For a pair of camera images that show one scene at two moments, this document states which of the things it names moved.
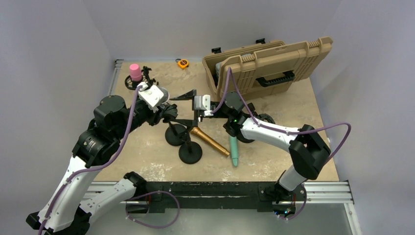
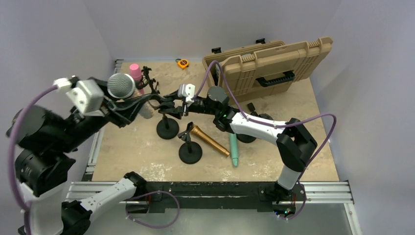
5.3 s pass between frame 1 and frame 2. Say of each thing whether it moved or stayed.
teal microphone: stayed
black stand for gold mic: stayed
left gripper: moved
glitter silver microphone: moved
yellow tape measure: stayed
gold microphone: stayed
